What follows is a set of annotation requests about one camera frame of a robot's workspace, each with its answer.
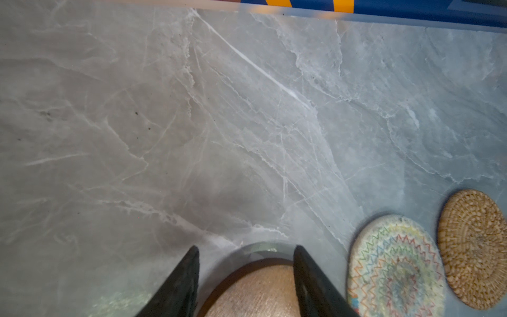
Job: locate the white embroidered round coaster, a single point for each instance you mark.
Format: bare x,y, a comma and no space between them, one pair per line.
395,269

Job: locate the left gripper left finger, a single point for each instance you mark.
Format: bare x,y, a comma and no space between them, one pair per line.
177,296

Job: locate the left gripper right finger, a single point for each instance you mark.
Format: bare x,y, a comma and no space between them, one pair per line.
316,294

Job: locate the plain brown round coaster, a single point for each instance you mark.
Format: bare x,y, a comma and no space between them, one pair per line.
261,288

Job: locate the woven rattan round coaster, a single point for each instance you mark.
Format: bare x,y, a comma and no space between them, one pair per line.
472,243

